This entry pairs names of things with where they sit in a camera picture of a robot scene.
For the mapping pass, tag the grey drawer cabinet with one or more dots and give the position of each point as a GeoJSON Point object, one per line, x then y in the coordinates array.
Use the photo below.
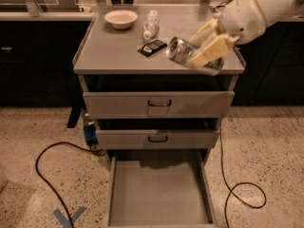
{"type": "Point", "coordinates": [109, 61]}

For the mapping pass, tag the grey bottom drawer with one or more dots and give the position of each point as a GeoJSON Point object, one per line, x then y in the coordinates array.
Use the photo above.
{"type": "Point", "coordinates": [158, 194]}

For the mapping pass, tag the clear plastic water bottle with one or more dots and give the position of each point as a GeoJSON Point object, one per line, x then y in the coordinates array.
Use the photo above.
{"type": "Point", "coordinates": [150, 25]}

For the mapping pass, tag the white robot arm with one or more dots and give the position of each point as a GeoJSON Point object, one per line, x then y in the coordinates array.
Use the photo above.
{"type": "Point", "coordinates": [274, 10]}

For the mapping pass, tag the black snack packet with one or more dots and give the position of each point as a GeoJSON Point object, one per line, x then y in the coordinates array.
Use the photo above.
{"type": "Point", "coordinates": [151, 47]}

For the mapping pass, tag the white bowl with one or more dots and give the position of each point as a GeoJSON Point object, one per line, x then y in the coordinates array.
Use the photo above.
{"type": "Point", "coordinates": [121, 19]}

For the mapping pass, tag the grey top drawer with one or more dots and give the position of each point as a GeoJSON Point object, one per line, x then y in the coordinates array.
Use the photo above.
{"type": "Point", "coordinates": [168, 104]}

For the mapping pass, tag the grey drawer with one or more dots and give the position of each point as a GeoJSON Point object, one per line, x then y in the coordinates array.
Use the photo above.
{"type": "Point", "coordinates": [157, 139]}
{"type": "Point", "coordinates": [168, 104]}
{"type": "Point", "coordinates": [158, 194]}

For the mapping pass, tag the blue power adapter box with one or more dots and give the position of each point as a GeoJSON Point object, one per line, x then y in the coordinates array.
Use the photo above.
{"type": "Point", "coordinates": [90, 133]}

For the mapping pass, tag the silver redbull can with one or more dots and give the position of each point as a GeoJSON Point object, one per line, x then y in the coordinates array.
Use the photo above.
{"type": "Point", "coordinates": [180, 51]}

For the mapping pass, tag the grey middle drawer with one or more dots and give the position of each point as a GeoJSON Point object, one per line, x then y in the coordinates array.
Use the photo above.
{"type": "Point", "coordinates": [157, 139]}

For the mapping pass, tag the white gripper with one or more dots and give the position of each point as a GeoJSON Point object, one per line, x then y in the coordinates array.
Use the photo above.
{"type": "Point", "coordinates": [243, 22]}

